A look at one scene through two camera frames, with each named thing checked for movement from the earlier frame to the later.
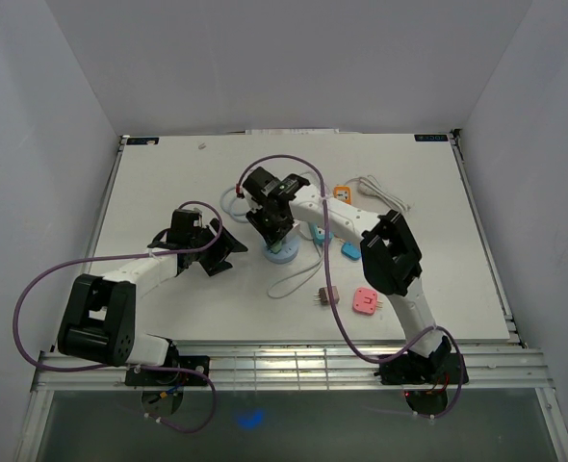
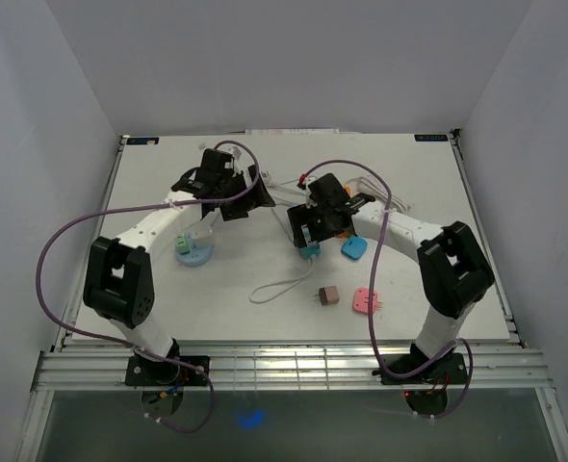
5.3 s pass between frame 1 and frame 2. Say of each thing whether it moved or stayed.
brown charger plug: stayed
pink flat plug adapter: stayed
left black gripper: moved
